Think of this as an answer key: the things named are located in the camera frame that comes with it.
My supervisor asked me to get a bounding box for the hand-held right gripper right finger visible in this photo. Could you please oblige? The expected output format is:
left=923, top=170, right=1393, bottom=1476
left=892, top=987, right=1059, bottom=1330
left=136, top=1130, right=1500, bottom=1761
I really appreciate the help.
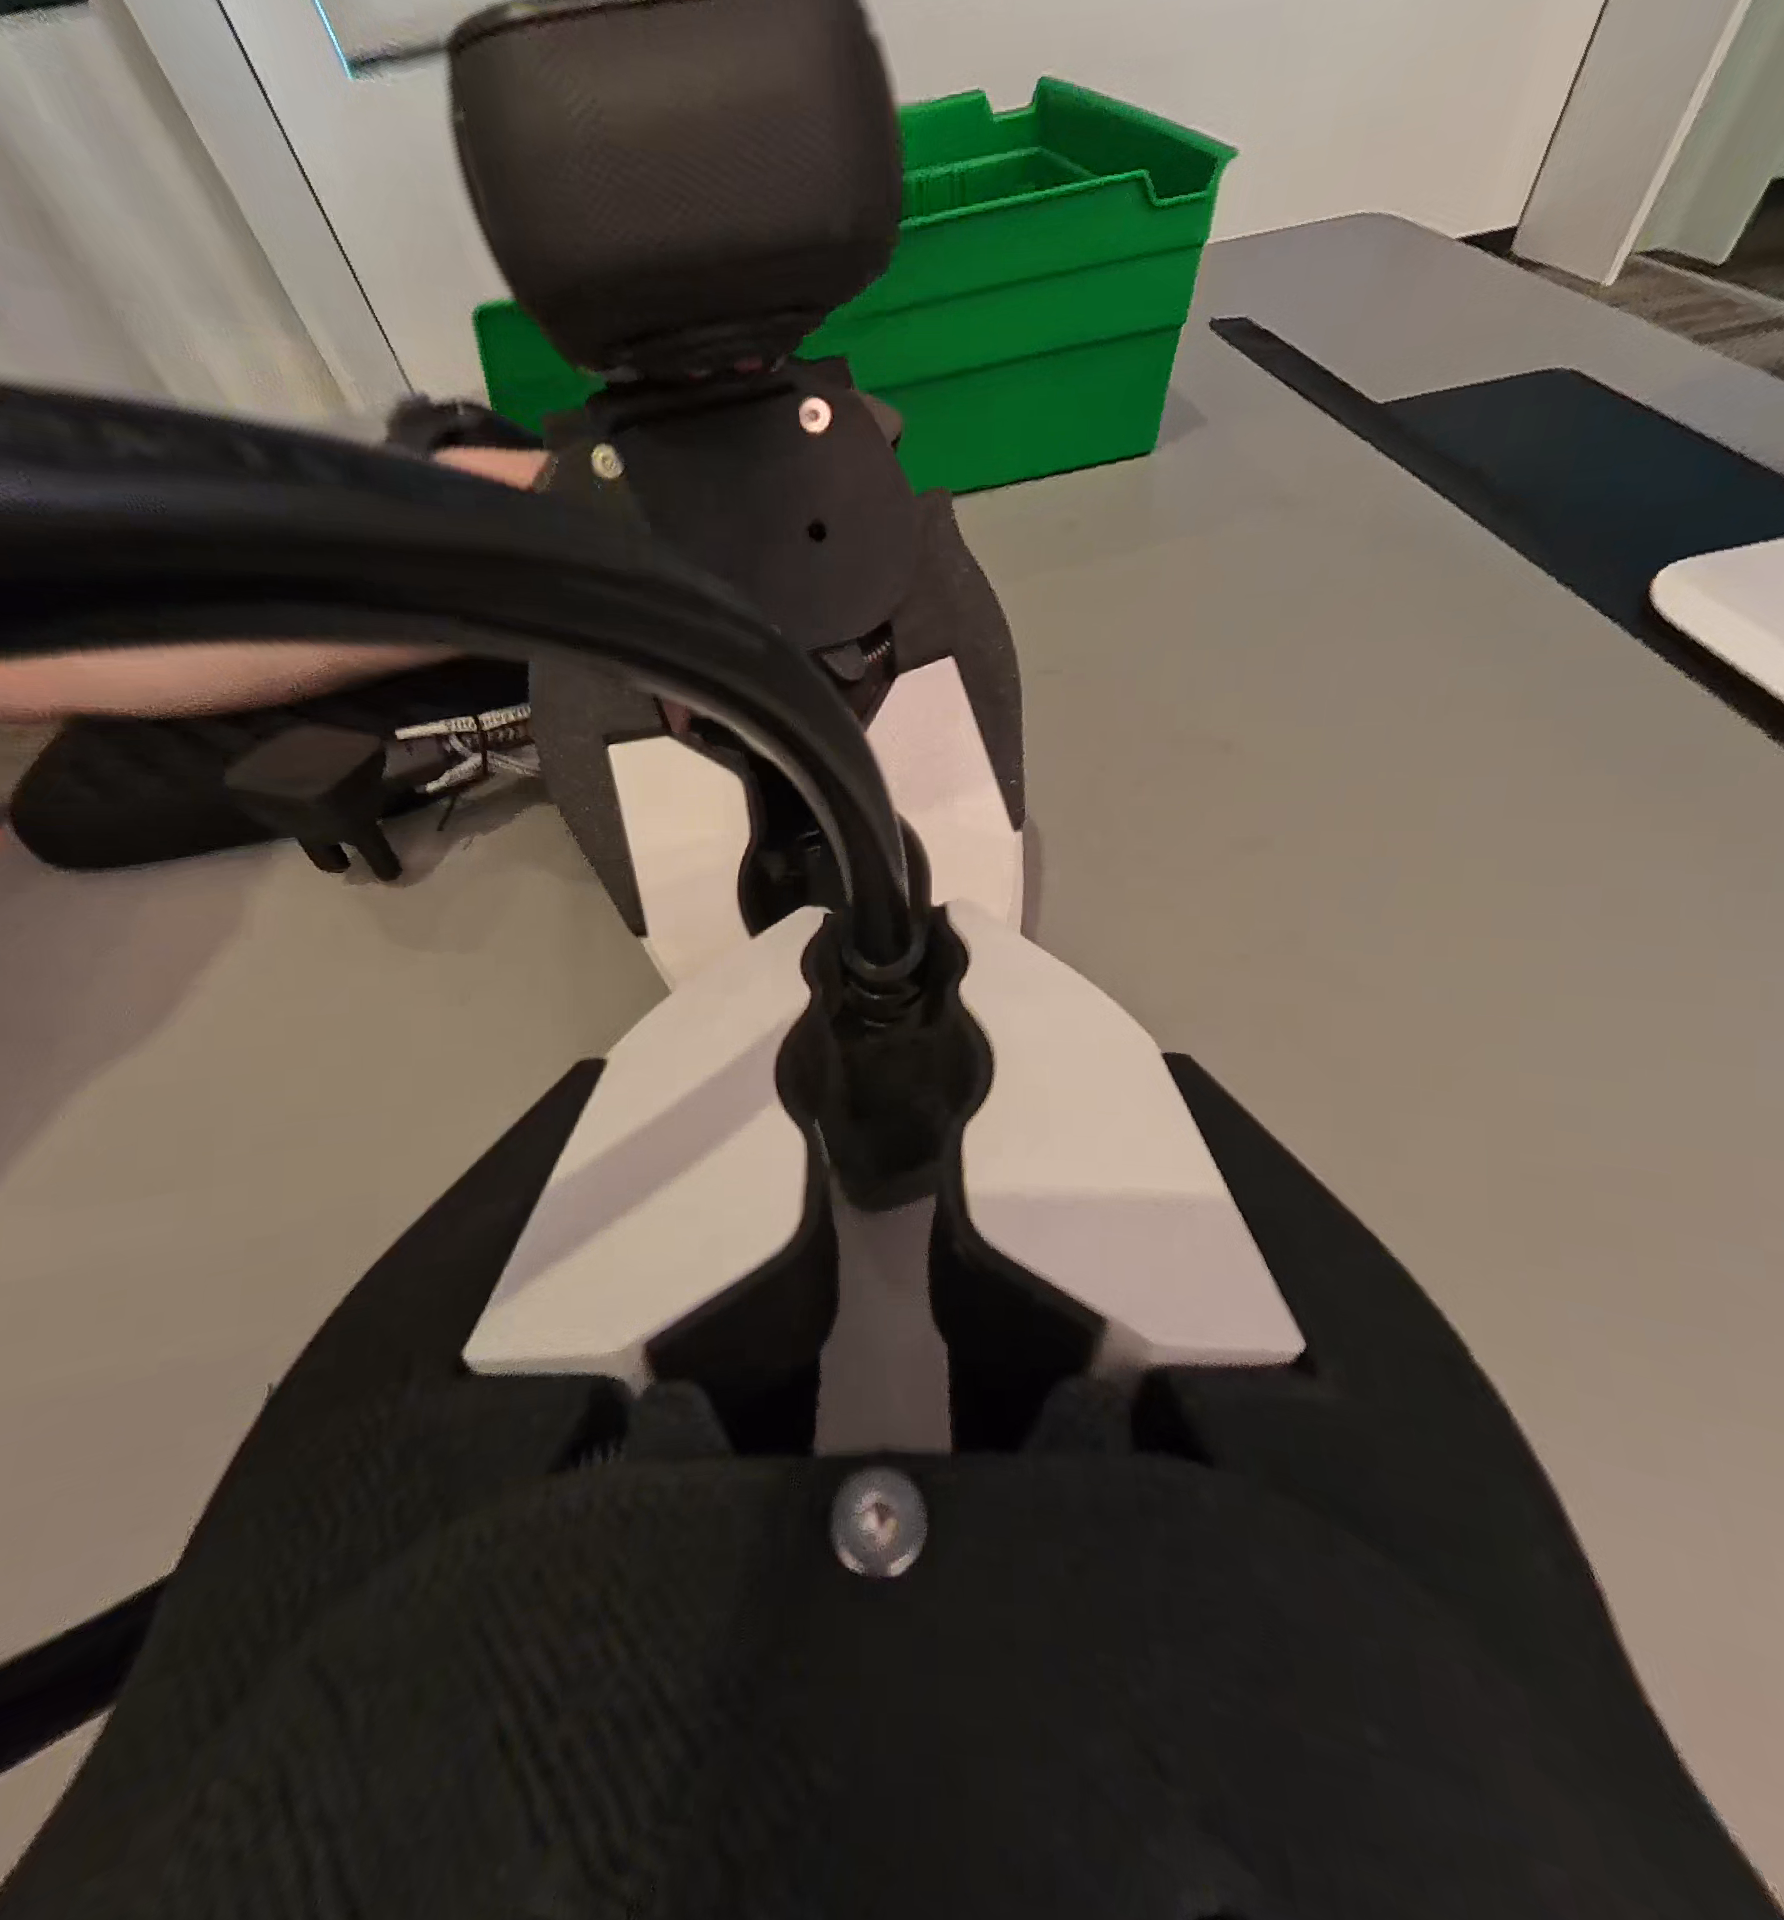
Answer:
left=936, top=900, right=1306, bottom=1381

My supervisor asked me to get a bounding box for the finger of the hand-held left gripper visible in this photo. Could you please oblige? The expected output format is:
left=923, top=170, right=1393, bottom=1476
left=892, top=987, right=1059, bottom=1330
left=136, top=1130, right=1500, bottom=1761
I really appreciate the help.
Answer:
left=853, top=660, right=1043, bottom=945
left=608, top=738, right=786, bottom=985

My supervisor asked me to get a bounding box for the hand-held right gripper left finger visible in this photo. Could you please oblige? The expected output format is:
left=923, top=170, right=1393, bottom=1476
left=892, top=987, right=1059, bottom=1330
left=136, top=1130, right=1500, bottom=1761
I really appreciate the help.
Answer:
left=459, top=904, right=839, bottom=1389

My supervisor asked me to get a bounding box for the black power plug cord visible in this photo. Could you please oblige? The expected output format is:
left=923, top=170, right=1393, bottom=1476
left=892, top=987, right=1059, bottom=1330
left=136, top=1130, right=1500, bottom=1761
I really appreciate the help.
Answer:
left=0, top=371, right=989, bottom=1213

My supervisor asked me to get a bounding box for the person's left forearm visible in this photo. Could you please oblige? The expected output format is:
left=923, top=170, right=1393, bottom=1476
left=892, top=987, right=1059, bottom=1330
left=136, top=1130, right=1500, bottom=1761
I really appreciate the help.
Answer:
left=0, top=622, right=494, bottom=725

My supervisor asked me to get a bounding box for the flat square power plug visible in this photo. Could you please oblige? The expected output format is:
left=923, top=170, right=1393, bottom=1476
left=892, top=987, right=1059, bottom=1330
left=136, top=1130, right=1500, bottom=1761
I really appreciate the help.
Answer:
left=222, top=728, right=404, bottom=883

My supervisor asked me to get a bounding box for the green plastic bin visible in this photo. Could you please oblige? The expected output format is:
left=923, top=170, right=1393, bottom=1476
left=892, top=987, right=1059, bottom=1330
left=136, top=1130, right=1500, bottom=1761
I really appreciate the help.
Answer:
left=472, top=76, right=1238, bottom=499

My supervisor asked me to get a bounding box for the black bumpy wrist rest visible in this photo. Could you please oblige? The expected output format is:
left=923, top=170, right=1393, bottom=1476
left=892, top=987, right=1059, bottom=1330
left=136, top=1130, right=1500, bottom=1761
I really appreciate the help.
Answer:
left=6, top=674, right=532, bottom=871

